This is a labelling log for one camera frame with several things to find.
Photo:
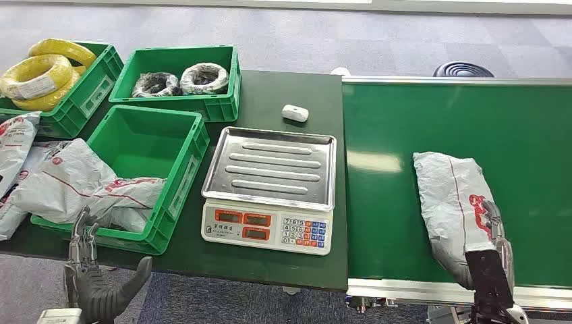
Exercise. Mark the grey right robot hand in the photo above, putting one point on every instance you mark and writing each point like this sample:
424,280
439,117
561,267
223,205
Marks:
504,248

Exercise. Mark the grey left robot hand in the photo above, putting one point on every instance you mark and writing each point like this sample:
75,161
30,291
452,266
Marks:
91,290

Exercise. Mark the white plastic mailer package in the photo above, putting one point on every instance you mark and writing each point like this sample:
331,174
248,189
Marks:
76,179
442,196
11,214
15,138

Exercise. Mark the green conveyor belt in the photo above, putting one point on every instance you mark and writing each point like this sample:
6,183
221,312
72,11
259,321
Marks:
527,147

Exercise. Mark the green plastic crate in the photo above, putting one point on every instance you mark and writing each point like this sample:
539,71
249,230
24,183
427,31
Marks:
85,96
147,143
178,60

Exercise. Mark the black round ribbed base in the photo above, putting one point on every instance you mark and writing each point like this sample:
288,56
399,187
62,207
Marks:
462,70

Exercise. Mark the electronic weighing scale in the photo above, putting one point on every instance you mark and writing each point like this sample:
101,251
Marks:
272,170

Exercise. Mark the small white round object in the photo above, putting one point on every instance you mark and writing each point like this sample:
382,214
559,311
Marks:
340,71

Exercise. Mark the small white plastic device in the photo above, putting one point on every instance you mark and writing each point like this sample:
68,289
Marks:
295,113

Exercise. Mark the dark green table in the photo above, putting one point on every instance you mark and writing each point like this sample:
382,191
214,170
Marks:
277,89

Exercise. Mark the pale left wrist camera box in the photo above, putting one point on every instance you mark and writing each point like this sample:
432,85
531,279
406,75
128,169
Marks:
58,316

